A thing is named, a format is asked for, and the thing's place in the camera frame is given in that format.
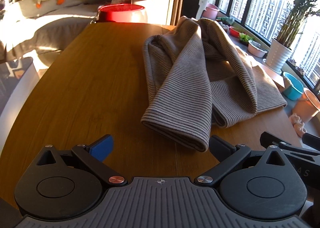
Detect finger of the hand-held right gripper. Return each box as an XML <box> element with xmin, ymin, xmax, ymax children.
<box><xmin>260</xmin><ymin>131</ymin><xmax>320</xmax><ymax>161</ymax></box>

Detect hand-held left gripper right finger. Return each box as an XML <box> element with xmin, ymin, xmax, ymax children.
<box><xmin>196</xmin><ymin>135</ymin><xmax>288</xmax><ymax>189</ymax></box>

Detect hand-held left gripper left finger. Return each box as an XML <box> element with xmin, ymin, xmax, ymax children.
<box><xmin>36</xmin><ymin>135</ymin><xmax>128</xmax><ymax>186</ymax></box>

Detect striped brown garment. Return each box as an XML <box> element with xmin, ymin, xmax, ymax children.
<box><xmin>140</xmin><ymin>16</ymin><xmax>288</xmax><ymax>153</ymax></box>

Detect pink slippers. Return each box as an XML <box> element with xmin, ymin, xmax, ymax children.
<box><xmin>289</xmin><ymin>113</ymin><xmax>307</xmax><ymax>136</ymax></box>

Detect pink plastic bucket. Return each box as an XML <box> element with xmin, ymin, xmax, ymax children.
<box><xmin>292</xmin><ymin>88</ymin><xmax>320</xmax><ymax>123</ymax></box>

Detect teal plastic basin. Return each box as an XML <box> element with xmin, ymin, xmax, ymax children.
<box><xmin>282</xmin><ymin>72</ymin><xmax>304</xmax><ymax>101</ymax></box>

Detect wooden stool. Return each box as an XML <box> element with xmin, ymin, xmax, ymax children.
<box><xmin>259</xmin><ymin>64</ymin><xmax>285</xmax><ymax>91</ymax></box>

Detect white ribbed plant pot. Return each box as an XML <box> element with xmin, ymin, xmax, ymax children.
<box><xmin>264</xmin><ymin>38</ymin><xmax>293</xmax><ymax>73</ymax></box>

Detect white basin with soil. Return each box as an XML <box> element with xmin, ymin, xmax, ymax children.
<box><xmin>247</xmin><ymin>40</ymin><xmax>268</xmax><ymax>58</ymax></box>

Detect leafy green seedling plant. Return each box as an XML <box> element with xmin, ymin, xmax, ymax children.
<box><xmin>239</xmin><ymin>33</ymin><xmax>254</xmax><ymax>44</ymax></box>

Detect small red basin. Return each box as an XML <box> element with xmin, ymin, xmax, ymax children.
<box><xmin>229</xmin><ymin>26</ymin><xmax>243</xmax><ymax>37</ymax></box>

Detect teal green plant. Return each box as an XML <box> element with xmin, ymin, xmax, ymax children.
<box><xmin>216</xmin><ymin>16</ymin><xmax>235</xmax><ymax>26</ymax></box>

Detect tall green potted plant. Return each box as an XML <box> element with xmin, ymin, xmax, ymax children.
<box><xmin>275</xmin><ymin>0</ymin><xmax>320</xmax><ymax>49</ymax></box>

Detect red plastic basin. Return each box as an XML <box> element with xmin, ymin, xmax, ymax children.
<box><xmin>96</xmin><ymin>4</ymin><xmax>147</xmax><ymax>23</ymax></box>

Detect pink plastic basin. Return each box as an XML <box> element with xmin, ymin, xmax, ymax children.
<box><xmin>202</xmin><ymin>3</ymin><xmax>220</xmax><ymax>20</ymax></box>

